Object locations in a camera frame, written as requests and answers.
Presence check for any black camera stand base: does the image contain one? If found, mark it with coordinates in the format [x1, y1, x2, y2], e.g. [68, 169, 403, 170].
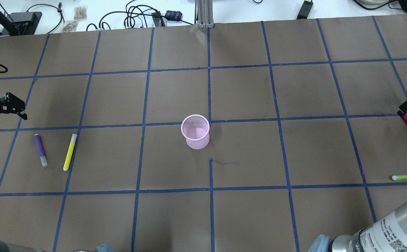
[6, 12, 42, 35]

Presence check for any pink mesh cup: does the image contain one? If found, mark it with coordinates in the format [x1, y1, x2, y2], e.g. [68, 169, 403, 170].
[180, 114, 210, 150]

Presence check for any aluminium frame post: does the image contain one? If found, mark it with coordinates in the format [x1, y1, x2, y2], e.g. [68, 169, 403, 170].
[195, 0, 214, 29]

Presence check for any black power adapter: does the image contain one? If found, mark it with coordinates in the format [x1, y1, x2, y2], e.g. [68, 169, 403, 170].
[296, 0, 313, 20]

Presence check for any yellow highlighter pen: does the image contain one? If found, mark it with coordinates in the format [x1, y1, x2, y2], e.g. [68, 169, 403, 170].
[63, 134, 77, 171]

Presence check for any small plastic bag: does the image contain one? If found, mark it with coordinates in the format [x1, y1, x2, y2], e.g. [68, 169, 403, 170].
[73, 5, 87, 20]
[62, 20, 79, 33]

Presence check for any purple marker pen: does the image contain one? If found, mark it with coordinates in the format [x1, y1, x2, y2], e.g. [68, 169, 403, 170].
[34, 134, 48, 167]

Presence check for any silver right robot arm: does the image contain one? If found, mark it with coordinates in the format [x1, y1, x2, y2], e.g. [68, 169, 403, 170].
[308, 101, 407, 252]

